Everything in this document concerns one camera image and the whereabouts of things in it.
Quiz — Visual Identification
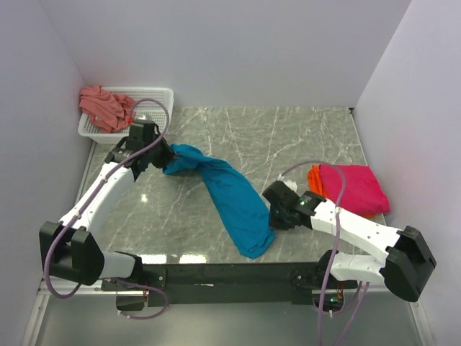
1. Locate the blue t shirt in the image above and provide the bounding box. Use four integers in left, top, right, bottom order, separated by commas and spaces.
163, 144, 275, 259

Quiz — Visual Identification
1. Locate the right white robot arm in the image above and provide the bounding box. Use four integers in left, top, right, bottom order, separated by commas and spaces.
263, 181, 437, 302

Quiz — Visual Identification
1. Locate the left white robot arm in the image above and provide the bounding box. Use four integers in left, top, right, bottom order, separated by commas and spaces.
39, 120, 176, 290

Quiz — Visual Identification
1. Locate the white plastic basket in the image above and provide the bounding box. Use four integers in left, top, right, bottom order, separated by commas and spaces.
78, 86, 174, 144

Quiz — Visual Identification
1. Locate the orange folded t shirt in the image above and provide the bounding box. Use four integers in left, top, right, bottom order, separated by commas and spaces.
307, 164, 375, 220

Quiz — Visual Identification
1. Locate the salmon crumpled t shirt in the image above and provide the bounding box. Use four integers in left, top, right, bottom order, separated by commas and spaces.
79, 85, 136, 133

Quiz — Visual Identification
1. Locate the pink folded t shirt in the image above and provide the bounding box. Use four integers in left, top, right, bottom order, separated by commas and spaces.
318, 164, 391, 216

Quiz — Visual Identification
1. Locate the black base beam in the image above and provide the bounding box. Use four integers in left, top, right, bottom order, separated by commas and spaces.
100, 262, 357, 311

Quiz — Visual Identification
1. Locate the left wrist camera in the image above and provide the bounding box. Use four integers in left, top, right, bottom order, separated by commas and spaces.
127, 113, 153, 125

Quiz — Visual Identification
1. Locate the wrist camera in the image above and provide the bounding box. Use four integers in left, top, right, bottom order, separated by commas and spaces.
277, 174, 297, 192
127, 113, 153, 125

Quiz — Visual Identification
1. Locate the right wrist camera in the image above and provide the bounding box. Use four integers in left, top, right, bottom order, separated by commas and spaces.
277, 174, 297, 192

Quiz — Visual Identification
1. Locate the aluminium rail frame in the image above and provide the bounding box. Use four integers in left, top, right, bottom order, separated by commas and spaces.
37, 277, 419, 298

